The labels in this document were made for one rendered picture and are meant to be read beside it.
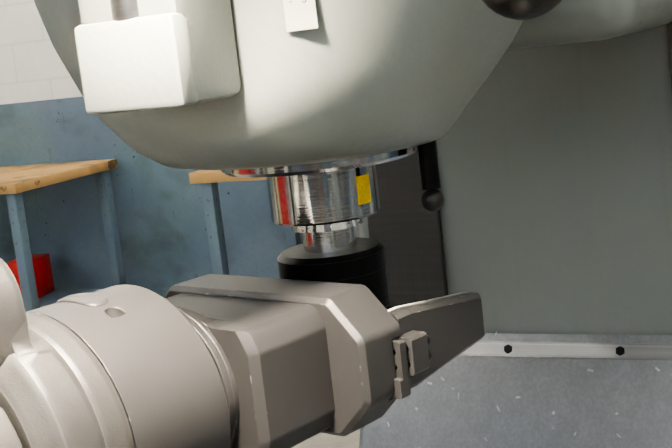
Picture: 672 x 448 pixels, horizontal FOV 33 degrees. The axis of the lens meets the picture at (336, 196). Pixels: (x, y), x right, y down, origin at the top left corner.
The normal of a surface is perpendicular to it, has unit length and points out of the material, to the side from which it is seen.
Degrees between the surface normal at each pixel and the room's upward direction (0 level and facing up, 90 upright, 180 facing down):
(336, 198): 90
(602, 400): 63
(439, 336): 90
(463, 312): 90
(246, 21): 90
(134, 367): 53
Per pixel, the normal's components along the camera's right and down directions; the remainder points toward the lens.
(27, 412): -0.06, -0.26
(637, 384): -0.42, -0.28
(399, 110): 0.53, 0.66
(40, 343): 0.28, -0.86
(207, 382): 0.69, -0.29
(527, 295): -0.43, 0.18
